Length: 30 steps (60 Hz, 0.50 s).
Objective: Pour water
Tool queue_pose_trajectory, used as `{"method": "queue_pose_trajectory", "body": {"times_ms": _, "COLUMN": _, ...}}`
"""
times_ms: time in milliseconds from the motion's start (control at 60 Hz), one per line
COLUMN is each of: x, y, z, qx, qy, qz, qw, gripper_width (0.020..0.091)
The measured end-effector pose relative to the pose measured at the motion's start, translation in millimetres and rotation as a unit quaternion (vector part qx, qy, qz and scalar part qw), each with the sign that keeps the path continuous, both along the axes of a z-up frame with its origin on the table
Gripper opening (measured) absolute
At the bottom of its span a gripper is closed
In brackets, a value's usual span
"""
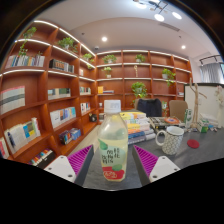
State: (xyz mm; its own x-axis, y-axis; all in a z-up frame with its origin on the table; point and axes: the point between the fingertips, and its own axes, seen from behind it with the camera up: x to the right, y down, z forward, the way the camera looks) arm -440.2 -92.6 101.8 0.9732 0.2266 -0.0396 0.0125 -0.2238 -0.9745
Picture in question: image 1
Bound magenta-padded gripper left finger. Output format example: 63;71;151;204
43;144;95;188

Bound orange wooden shelf unit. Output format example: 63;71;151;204
0;19;194;168

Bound grey window curtain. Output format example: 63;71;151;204
199;63;223;84

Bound stack of colourful books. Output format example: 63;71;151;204
119;111;157;146

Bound clear drink bottle white cap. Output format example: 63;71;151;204
97;99;129;183

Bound tall white green carton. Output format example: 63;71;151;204
183;108;194;129

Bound stack of dark books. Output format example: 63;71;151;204
148;115;186;134

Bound wooden artist mannequin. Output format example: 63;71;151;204
188;78;208;129

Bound beige chair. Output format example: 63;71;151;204
168;99;189;122

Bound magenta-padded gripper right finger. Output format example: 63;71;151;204
131;144;181;187

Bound chair with dark jacket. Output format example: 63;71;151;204
134;97;163;118

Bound white triangle-patterned mug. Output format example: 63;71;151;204
155;125;185;156

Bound ceiling lights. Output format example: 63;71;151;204
99;0;188;51

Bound flat round red coaster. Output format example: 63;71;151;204
186;138;200;149

